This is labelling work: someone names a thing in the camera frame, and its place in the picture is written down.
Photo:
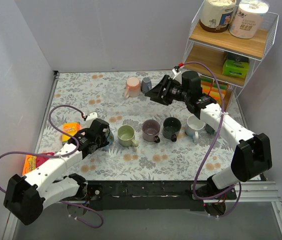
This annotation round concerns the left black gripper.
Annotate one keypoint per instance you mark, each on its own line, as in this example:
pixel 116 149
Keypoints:
pixel 105 139

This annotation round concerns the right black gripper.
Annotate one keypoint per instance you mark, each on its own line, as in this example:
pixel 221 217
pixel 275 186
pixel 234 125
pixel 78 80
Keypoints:
pixel 164 90

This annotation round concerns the blue glazed mug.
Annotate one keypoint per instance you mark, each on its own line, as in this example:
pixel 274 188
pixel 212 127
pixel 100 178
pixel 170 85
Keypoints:
pixel 110 139

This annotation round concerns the small dark grey-blue mug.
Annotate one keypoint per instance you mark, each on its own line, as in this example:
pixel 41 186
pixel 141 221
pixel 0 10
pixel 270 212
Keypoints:
pixel 146 85

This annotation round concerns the green mug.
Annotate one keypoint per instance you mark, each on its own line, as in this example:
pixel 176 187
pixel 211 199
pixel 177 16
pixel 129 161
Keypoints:
pixel 126 136

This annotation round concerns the pink mug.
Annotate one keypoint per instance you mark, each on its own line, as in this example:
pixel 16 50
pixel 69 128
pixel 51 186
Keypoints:
pixel 133 87

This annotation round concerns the dark grey mug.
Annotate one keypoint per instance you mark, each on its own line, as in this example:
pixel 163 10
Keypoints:
pixel 171 128

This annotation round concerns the lilac mug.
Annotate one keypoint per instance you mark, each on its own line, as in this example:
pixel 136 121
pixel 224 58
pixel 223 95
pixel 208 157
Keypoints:
pixel 150 131

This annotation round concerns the white and blue mug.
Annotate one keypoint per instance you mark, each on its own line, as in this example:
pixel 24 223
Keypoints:
pixel 193 127

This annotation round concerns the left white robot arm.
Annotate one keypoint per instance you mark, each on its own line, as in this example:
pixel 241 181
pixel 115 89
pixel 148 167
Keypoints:
pixel 27 196

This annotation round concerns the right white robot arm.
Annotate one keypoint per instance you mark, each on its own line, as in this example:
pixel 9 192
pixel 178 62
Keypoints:
pixel 252 152

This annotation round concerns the yellow orange sponge pack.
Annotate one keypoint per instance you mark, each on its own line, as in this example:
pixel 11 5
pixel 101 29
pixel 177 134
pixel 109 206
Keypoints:
pixel 70 128

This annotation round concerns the shelf sponge pack back left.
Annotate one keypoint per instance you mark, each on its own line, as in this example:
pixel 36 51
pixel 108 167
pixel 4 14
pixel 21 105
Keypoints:
pixel 206 84

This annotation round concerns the shelf sponge pack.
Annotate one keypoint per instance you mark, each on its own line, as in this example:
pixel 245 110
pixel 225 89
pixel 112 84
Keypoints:
pixel 218 93
pixel 206 84

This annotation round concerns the shelf sponge pack back right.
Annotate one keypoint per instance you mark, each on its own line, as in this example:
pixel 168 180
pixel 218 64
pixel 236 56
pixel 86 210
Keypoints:
pixel 218 93

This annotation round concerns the pink box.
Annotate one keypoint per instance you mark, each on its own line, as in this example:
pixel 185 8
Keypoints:
pixel 42 159

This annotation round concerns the green tissue pack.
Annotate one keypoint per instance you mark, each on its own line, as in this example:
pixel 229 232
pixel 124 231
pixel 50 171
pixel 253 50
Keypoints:
pixel 236 69

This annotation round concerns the brown toilet paper roll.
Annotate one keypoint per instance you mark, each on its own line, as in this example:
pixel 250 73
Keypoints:
pixel 216 15

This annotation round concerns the pink toilet paper roll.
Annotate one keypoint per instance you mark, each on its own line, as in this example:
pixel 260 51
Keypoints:
pixel 248 18

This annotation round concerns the white wire wooden shelf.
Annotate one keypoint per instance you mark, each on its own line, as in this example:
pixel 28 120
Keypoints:
pixel 210 48

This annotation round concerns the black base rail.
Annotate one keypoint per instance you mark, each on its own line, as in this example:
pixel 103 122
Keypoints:
pixel 104 195

